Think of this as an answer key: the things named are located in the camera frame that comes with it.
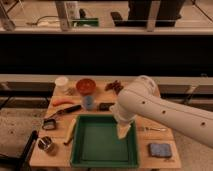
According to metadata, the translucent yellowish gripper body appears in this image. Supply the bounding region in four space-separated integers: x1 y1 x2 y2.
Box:
116 117 132 139

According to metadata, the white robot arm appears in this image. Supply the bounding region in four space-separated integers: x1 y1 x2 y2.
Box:
110 75 213 148

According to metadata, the red-orange bowl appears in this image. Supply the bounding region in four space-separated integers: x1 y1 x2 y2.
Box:
76 78 96 95

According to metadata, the black rectangular sponge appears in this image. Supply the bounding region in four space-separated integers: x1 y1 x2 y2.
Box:
99 103 114 111

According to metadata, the metal fork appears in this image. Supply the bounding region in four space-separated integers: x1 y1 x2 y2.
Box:
138 127 167 132

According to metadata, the bunch of dark grapes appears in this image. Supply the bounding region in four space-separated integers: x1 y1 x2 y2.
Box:
105 80 124 94

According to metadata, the green plastic tray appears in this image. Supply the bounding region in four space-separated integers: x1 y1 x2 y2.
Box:
70 115 139 168

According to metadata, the blue cup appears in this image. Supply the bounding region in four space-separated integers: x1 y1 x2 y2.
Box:
82 95 95 110

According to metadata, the blue folded cloth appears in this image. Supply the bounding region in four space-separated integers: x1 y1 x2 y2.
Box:
148 143 172 158

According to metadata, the orange carrot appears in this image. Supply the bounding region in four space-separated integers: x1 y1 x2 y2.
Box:
52 99 74 107

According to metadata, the white cup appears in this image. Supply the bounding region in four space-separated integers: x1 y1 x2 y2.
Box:
55 76 69 92

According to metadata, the small black tin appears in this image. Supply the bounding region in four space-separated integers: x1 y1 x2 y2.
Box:
42 119 56 130

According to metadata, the metal cup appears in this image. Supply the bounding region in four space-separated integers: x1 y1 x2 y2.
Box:
38 136 54 153

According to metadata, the black stand leg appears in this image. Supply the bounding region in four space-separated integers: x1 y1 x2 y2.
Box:
16 130 38 171

